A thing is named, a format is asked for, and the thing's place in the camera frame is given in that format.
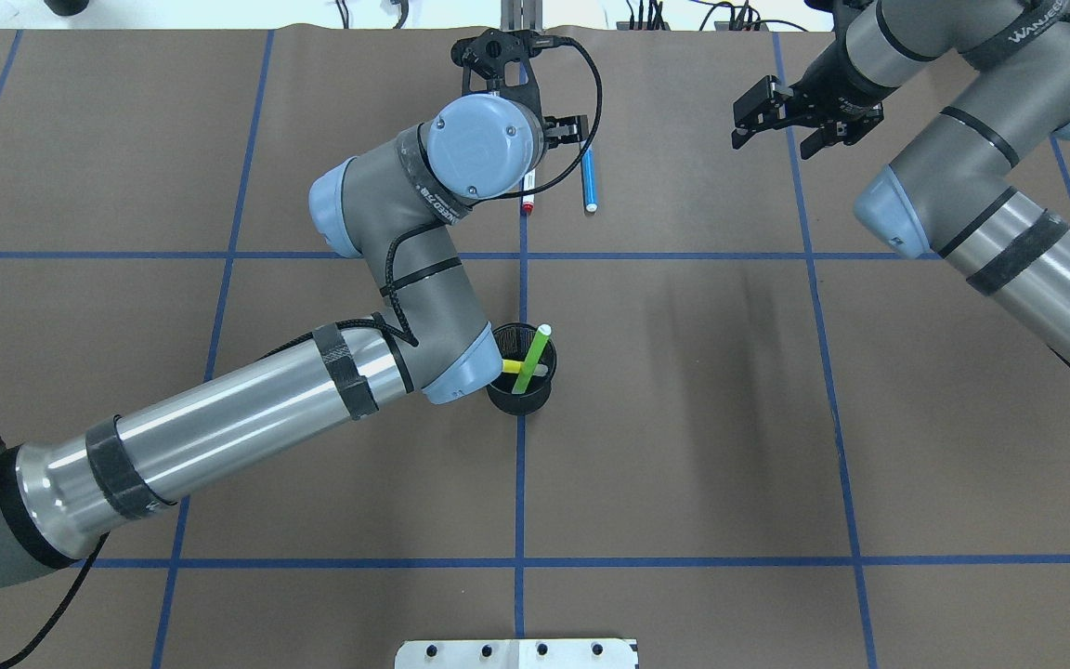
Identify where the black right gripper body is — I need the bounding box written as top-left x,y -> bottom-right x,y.
790,42 -> 889,127

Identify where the blue pen white cap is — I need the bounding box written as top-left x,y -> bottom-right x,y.
579,147 -> 599,215

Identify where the red pen white body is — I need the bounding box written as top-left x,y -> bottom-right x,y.
519,169 -> 538,216

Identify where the green pen white cap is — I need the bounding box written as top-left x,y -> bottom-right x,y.
511,323 -> 552,395

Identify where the yellow pen white cap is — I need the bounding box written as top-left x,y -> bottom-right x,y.
502,359 -> 551,377

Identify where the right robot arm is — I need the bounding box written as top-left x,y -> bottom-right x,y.
731,1 -> 1070,368

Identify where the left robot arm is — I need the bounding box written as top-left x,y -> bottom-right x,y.
0,94 -> 578,588

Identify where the black mesh pen holder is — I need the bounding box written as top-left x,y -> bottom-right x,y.
487,322 -> 557,416

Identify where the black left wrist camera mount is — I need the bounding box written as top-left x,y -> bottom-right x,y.
450,27 -> 565,119

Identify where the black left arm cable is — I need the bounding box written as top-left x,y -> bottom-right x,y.
0,35 -> 603,669

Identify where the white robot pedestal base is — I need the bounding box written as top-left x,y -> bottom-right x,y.
394,636 -> 640,668

